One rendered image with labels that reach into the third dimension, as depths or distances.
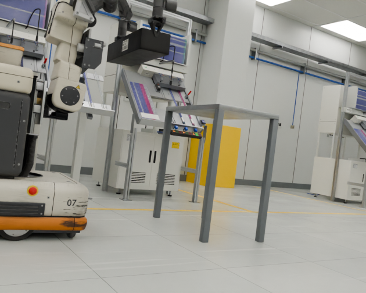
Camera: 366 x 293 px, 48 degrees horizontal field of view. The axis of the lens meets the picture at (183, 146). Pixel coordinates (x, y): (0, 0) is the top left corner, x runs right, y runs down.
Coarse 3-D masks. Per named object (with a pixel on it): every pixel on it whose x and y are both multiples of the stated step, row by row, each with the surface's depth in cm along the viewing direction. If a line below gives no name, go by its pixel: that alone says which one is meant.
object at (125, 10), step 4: (120, 0) 257; (124, 0) 258; (120, 4) 258; (124, 4) 259; (128, 4) 261; (120, 8) 261; (124, 8) 260; (128, 8) 262; (120, 12) 265; (124, 12) 261; (124, 16) 263
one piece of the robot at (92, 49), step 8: (88, 32) 220; (88, 40) 217; (96, 40) 219; (80, 48) 216; (88, 48) 217; (96, 48) 219; (80, 56) 225; (88, 56) 217; (96, 56) 219; (80, 64) 241; (88, 64) 218; (96, 64) 220
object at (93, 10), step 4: (88, 0) 201; (92, 0) 204; (96, 0) 206; (100, 0) 206; (88, 4) 203; (92, 4) 202; (96, 4) 205; (100, 4) 207; (92, 8) 202; (96, 8) 207; (100, 8) 210; (92, 12) 204
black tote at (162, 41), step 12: (132, 36) 225; (144, 36) 215; (168, 36) 222; (108, 48) 264; (120, 48) 242; (132, 48) 224; (144, 48) 216; (156, 48) 219; (168, 48) 222; (108, 60) 261; (120, 60) 255; (132, 60) 251; (144, 60) 247
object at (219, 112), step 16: (176, 112) 297; (192, 112) 279; (208, 112) 264; (224, 112) 250; (240, 112) 239; (256, 112) 245; (272, 128) 252; (272, 144) 252; (160, 160) 292; (208, 160) 313; (272, 160) 253; (160, 176) 291; (208, 176) 235; (160, 192) 292; (208, 192) 233; (160, 208) 292; (208, 208) 233; (208, 224) 234; (208, 240) 234; (256, 240) 254
